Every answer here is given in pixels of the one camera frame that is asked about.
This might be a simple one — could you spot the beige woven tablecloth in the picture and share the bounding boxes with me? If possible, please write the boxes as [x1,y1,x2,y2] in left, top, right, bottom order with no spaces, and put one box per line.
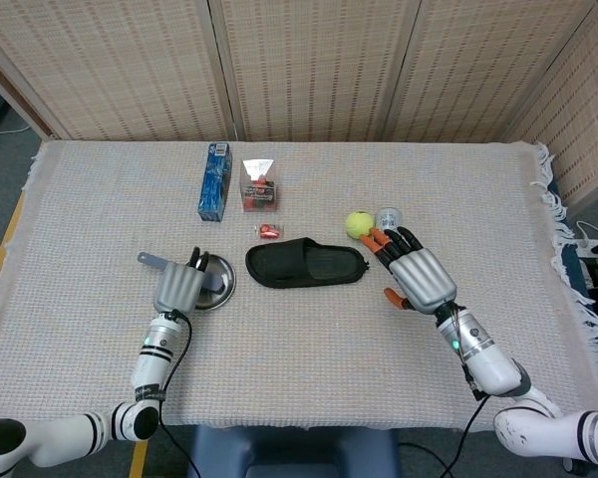
[0,138,598,432]

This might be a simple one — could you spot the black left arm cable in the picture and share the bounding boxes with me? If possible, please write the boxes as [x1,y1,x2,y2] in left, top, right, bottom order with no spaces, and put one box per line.
[156,309,203,478]

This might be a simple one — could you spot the round steel plate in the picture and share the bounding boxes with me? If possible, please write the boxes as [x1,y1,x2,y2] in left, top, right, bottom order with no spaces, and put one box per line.
[188,253,237,313]

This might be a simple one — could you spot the yellow tennis ball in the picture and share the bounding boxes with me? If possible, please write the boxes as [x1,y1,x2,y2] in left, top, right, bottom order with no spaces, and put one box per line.
[346,211,373,238]

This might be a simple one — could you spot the clear plastic box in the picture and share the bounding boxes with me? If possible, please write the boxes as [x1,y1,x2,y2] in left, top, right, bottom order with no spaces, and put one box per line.
[238,157,279,213]

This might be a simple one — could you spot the woven bamboo folding screen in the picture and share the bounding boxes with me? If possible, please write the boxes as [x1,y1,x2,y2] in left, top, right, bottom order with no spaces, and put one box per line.
[0,0,598,205]

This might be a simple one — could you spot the blue cardboard box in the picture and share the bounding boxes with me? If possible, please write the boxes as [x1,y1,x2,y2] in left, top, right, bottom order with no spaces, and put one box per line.
[196,142,230,223]

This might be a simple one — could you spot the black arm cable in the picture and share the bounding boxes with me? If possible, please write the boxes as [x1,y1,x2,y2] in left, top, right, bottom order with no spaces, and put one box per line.
[156,309,203,478]
[441,306,489,478]

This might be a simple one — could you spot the white power strip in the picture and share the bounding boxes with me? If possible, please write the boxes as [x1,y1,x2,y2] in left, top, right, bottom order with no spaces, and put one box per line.
[575,221,598,258]

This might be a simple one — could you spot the blue padded chair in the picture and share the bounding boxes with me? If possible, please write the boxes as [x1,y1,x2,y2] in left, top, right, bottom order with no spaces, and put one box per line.
[186,425,400,478]

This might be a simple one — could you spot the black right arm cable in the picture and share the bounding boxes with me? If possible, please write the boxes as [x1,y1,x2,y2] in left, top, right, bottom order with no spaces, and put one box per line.
[441,306,489,478]

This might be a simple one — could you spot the black slipper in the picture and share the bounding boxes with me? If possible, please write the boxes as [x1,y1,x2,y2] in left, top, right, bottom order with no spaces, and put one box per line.
[244,237,371,289]

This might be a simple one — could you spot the blue drink can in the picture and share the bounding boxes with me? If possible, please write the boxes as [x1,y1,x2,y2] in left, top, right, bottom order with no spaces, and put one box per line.
[375,206,404,233]

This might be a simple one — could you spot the grey brush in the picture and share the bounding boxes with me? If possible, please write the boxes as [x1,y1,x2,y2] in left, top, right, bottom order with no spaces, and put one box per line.
[137,251,225,295]

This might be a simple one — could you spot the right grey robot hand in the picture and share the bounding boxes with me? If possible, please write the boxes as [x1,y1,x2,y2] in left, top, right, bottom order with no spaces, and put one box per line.
[361,226,458,315]

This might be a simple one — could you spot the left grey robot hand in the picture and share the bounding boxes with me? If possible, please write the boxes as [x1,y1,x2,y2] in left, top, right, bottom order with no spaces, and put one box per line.
[152,247,211,315]

